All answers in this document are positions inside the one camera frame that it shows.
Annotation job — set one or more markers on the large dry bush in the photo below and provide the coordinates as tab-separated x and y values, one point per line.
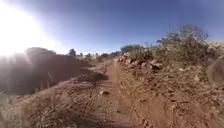
186	45

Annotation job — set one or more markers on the pile of rocks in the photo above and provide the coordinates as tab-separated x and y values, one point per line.
138	61

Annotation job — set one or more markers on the dark earth bank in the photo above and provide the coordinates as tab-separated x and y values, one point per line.
40	70

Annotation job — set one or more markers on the row of distant trees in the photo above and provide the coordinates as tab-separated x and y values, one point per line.
96	54

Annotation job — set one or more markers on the red dirt path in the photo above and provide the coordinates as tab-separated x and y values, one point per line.
115	96

